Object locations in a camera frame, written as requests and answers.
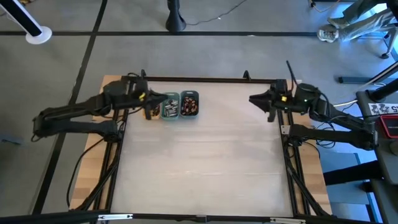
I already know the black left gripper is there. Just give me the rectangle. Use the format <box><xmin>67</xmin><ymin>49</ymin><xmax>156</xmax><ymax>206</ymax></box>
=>
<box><xmin>104</xmin><ymin>79</ymin><xmax>170</xmax><ymax>121</ymax></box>

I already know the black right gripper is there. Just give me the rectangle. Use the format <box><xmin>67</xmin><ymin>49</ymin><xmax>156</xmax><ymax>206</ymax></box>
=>
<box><xmin>248</xmin><ymin>79</ymin><xmax>321</xmax><ymax>123</ymax></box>

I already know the yellow plastic bin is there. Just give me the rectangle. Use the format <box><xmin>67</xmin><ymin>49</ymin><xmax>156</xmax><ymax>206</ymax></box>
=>
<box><xmin>142</xmin><ymin>104</ymin><xmax>162</xmax><ymax>121</ymax></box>

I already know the green plastic bin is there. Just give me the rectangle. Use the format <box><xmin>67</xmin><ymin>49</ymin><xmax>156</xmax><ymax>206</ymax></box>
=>
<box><xmin>160</xmin><ymin>91</ymin><xmax>182</xmax><ymax>121</ymax></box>

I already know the slate blue plastic bin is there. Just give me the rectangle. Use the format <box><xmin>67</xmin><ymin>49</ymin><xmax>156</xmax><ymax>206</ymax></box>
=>
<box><xmin>179</xmin><ymin>90</ymin><xmax>200</xmax><ymax>120</ymax></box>

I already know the black floor stand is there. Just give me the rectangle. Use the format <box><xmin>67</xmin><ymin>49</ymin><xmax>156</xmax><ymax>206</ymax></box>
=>
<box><xmin>165</xmin><ymin>0</ymin><xmax>187</xmax><ymax>33</ymax></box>

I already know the black floor stand bar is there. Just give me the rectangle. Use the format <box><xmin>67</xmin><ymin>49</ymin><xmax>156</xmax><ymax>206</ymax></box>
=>
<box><xmin>338</xmin><ymin>60</ymin><xmax>398</xmax><ymax>85</ymax></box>

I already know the person's shoe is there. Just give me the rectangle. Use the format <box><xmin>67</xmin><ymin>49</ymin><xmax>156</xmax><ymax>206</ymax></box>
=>
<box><xmin>326</xmin><ymin>16</ymin><xmax>351</xmax><ymax>29</ymax></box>
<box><xmin>317</xmin><ymin>24</ymin><xmax>340</xmax><ymax>44</ymax></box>

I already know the black desk leg bar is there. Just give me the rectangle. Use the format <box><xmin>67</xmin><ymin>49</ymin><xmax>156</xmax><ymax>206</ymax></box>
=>
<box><xmin>323</xmin><ymin>161</ymin><xmax>383</xmax><ymax>187</ymax></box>

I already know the printed marker sheet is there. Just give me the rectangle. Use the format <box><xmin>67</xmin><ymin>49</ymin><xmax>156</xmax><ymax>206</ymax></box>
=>
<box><xmin>368</xmin><ymin>102</ymin><xmax>398</xmax><ymax>116</ymax></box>

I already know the red and black device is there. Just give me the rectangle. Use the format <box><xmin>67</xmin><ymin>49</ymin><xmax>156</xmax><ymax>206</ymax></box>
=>
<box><xmin>378</xmin><ymin>114</ymin><xmax>398</xmax><ymax>140</ymax></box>

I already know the white round stand base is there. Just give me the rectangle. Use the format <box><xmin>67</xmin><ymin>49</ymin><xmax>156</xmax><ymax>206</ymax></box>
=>
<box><xmin>25</xmin><ymin>26</ymin><xmax>53</xmax><ymax>45</ymax></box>

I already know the person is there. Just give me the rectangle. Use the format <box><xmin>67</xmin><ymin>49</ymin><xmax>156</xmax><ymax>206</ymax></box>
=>
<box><xmin>338</xmin><ymin>0</ymin><xmax>398</xmax><ymax>42</ymax></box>

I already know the dark side desk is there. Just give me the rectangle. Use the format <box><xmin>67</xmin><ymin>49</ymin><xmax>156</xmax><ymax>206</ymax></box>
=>
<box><xmin>356</xmin><ymin>90</ymin><xmax>398</xmax><ymax>224</ymax></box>

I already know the black slanted stand pole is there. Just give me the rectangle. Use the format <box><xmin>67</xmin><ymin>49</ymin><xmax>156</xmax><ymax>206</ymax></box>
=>
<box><xmin>0</xmin><ymin>0</ymin><xmax>43</xmax><ymax>37</ymax></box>

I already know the black left wrist camera cable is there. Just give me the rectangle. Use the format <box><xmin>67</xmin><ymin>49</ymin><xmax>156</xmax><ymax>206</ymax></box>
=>
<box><xmin>126</xmin><ymin>72</ymin><xmax>147</xmax><ymax>82</ymax></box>

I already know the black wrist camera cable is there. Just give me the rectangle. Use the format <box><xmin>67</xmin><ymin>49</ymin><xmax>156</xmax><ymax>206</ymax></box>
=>
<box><xmin>126</xmin><ymin>72</ymin><xmax>147</xmax><ymax>82</ymax></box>
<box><xmin>285</xmin><ymin>60</ymin><xmax>297</xmax><ymax>91</ymax></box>

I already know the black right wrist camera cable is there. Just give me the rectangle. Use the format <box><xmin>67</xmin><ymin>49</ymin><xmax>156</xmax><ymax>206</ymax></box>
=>
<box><xmin>285</xmin><ymin>60</ymin><xmax>297</xmax><ymax>91</ymax></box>

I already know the black right arm cable loop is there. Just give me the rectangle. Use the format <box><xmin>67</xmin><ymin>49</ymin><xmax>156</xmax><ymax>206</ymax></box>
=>
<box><xmin>315</xmin><ymin>121</ymin><xmax>338</xmax><ymax>149</ymax></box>

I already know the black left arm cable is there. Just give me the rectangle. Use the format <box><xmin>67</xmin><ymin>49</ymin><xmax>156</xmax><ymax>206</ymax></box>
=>
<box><xmin>66</xmin><ymin>136</ymin><xmax>103</xmax><ymax>209</ymax></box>

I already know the thin black floor cable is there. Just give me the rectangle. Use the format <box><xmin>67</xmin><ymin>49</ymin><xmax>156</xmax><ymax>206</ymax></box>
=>
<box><xmin>185</xmin><ymin>0</ymin><xmax>249</xmax><ymax>26</ymax></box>

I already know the yellow floor cable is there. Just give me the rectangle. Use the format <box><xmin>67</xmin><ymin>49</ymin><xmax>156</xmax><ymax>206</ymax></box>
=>
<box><xmin>307</xmin><ymin>0</ymin><xmax>341</xmax><ymax>13</ymax></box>

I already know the silver frame bracket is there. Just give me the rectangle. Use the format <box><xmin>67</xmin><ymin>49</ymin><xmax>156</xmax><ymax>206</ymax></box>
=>
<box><xmin>269</xmin><ymin>217</ymin><xmax>306</xmax><ymax>224</ymax></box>
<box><xmin>98</xmin><ymin>213</ymin><xmax>134</xmax><ymax>222</ymax></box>

